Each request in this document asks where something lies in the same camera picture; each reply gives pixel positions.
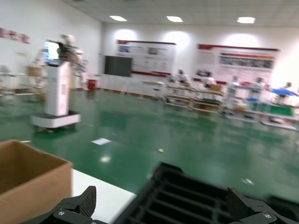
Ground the red bin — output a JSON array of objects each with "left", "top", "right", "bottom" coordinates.
[{"left": 86, "top": 78, "right": 98, "bottom": 91}]

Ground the white table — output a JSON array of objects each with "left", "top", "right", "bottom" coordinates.
[{"left": 140, "top": 80, "right": 164, "bottom": 101}]

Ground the black slotted plastic container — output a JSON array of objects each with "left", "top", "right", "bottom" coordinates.
[{"left": 114, "top": 162, "right": 299, "bottom": 224}]

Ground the brown cardboard box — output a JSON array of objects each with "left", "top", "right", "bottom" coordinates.
[{"left": 0, "top": 140, "right": 73, "bottom": 224}]

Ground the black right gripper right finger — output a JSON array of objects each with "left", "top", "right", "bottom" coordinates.
[{"left": 227, "top": 187, "right": 299, "bottom": 224}]

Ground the white mobile robot kiosk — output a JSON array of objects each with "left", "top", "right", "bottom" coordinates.
[{"left": 30, "top": 34, "right": 85, "bottom": 132}]

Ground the pipe rack with cardboard boxes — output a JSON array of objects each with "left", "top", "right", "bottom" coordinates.
[{"left": 164, "top": 83, "right": 225, "bottom": 115}]

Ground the white floor paper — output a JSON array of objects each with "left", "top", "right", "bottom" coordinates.
[{"left": 91, "top": 137, "right": 112, "bottom": 146}]

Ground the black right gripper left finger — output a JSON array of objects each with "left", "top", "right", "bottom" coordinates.
[{"left": 21, "top": 186, "right": 97, "bottom": 224}]

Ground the dark wall screen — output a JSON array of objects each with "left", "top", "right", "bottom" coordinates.
[{"left": 104, "top": 55, "right": 133, "bottom": 77}]

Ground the bright wall monitor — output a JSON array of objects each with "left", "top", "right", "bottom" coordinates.
[{"left": 44, "top": 39, "right": 62, "bottom": 65}]

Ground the white shelving with cardboard box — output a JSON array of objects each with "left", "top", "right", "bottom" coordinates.
[{"left": 0, "top": 65, "right": 47, "bottom": 101}]

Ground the red white wall poster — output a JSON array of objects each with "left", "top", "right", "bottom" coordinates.
[
  {"left": 116, "top": 39, "right": 176, "bottom": 76},
  {"left": 197, "top": 43, "right": 279, "bottom": 83}
]

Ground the pipe rack with green panel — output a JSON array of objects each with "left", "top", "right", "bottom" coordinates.
[{"left": 224, "top": 81, "right": 299, "bottom": 131}]

